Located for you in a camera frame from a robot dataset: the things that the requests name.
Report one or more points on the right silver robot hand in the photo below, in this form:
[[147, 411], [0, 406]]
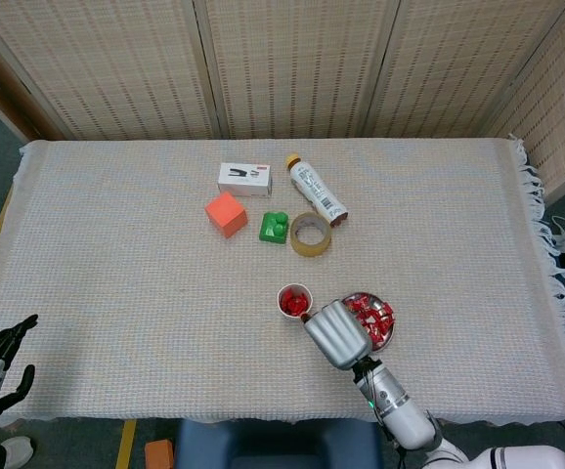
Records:
[[338, 337]]

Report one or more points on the red candy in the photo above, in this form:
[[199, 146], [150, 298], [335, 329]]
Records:
[[373, 321], [379, 333], [290, 303], [303, 304], [385, 309], [356, 305]]

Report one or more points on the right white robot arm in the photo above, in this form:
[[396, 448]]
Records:
[[400, 415]]

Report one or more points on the silver metal plate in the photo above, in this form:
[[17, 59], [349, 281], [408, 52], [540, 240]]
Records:
[[384, 342]]

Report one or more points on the white paper cup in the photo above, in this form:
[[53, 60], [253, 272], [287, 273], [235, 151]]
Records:
[[282, 312]]

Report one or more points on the white shoe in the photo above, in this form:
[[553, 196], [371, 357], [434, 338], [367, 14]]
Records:
[[18, 450]]

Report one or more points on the yellow tape roll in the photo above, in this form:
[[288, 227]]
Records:
[[312, 251]]

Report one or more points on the green toy brick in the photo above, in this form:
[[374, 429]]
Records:
[[268, 234]]

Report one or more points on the blue chair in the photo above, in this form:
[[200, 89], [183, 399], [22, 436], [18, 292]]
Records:
[[273, 444]]

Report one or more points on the white labelled drink bottle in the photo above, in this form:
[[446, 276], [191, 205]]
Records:
[[314, 188]]

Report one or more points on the beige woven tablecloth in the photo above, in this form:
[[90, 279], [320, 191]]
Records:
[[116, 293]]

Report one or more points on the orange foam cube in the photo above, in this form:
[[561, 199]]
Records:
[[226, 212]]

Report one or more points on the white stapler box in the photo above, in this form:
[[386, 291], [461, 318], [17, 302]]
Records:
[[243, 183]]

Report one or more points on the orange block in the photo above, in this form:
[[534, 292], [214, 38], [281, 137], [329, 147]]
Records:
[[159, 454]]

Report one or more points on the woven rattan screen panel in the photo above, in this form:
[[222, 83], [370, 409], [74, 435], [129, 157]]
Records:
[[302, 63], [556, 122], [458, 63], [106, 63]]

